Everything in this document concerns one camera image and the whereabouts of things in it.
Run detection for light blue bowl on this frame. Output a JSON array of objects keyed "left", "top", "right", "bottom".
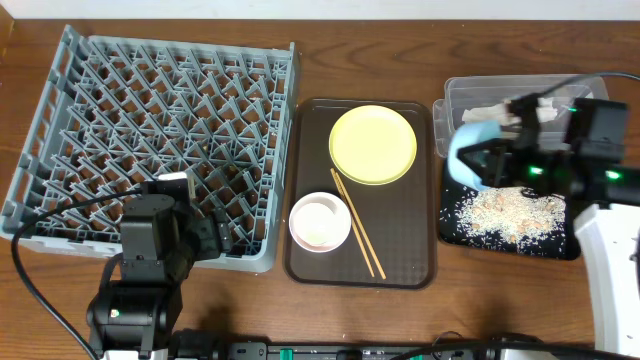
[{"left": 446, "top": 120, "right": 501, "bottom": 191}]

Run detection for white napkin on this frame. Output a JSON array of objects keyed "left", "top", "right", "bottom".
[{"left": 462, "top": 98, "right": 558, "bottom": 127}]

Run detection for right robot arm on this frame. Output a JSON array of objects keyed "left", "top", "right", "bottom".
[{"left": 446, "top": 93, "right": 639, "bottom": 358}]

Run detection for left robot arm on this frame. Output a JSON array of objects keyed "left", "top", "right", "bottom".
[{"left": 87, "top": 172, "right": 233, "bottom": 359}]

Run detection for black waste tray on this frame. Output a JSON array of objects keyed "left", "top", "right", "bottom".
[{"left": 438, "top": 167, "right": 581, "bottom": 261}]

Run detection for rice and food scraps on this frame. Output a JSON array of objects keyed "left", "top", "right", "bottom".
[{"left": 453, "top": 187, "right": 566, "bottom": 250}]

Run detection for clear plastic bin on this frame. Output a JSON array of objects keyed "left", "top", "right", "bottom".
[{"left": 432, "top": 74, "right": 609, "bottom": 158}]

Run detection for brown serving tray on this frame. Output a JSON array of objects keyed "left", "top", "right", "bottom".
[{"left": 283, "top": 99, "right": 438, "bottom": 290}]

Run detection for pink bowl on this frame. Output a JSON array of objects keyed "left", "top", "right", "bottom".
[{"left": 289, "top": 192, "right": 352, "bottom": 253}]

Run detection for yellow round plate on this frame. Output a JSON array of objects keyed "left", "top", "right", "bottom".
[{"left": 328, "top": 105, "right": 418, "bottom": 186}]

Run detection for wooden chopstick left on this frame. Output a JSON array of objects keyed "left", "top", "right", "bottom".
[{"left": 330, "top": 168, "right": 375, "bottom": 278}]

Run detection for wooden chopstick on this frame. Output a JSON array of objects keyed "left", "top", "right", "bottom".
[
  {"left": 342, "top": 181, "right": 387, "bottom": 280},
  {"left": 330, "top": 168, "right": 375, "bottom": 278}
]

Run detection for wooden chopstick right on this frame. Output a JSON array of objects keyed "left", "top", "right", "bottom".
[{"left": 342, "top": 181, "right": 387, "bottom": 280}]

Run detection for grey plastic dish rack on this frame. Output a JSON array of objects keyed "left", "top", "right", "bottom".
[{"left": 1, "top": 27, "right": 300, "bottom": 273}]

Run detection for left black cable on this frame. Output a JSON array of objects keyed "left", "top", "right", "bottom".
[{"left": 8, "top": 187, "right": 144, "bottom": 360}]

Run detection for black cable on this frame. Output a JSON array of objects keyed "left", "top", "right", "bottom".
[
  {"left": 8, "top": 187, "right": 144, "bottom": 360},
  {"left": 537, "top": 71, "right": 640, "bottom": 101}
]

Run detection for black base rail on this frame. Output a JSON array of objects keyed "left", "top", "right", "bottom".
[{"left": 169, "top": 332, "right": 640, "bottom": 360}]

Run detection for right black cable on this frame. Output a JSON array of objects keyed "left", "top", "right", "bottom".
[{"left": 537, "top": 71, "right": 640, "bottom": 101}]

